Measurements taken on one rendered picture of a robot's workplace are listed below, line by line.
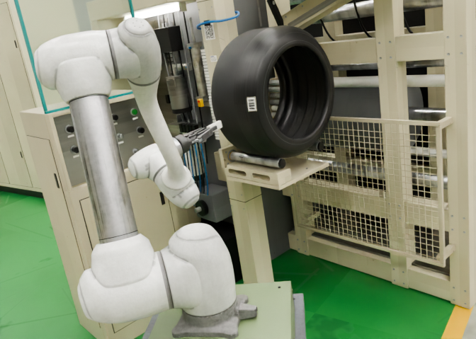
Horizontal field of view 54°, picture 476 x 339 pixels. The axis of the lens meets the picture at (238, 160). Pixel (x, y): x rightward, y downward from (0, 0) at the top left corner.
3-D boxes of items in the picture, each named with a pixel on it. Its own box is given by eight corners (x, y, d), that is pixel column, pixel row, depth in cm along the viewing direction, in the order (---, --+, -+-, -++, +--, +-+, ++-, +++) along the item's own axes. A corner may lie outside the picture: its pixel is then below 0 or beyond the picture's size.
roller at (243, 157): (227, 159, 233) (229, 151, 233) (234, 160, 236) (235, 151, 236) (278, 168, 207) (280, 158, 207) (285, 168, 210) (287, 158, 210)
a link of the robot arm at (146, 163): (154, 153, 184) (176, 175, 179) (122, 170, 175) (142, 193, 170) (158, 134, 176) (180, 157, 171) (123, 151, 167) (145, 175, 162)
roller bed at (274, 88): (270, 131, 273) (263, 80, 265) (287, 124, 282) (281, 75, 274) (296, 133, 258) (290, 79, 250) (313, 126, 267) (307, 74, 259)
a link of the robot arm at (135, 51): (156, 52, 139) (110, 59, 136) (153, 3, 124) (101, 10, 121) (166, 85, 133) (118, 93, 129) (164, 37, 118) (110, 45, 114)
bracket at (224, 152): (221, 168, 234) (218, 148, 231) (275, 146, 258) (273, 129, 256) (225, 168, 231) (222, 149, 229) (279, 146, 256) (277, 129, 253)
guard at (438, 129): (297, 226, 283) (282, 115, 264) (299, 225, 284) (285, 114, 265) (443, 267, 217) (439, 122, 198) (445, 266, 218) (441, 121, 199)
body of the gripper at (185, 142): (180, 139, 177) (198, 129, 182) (167, 136, 183) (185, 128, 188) (185, 156, 180) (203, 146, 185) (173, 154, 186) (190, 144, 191)
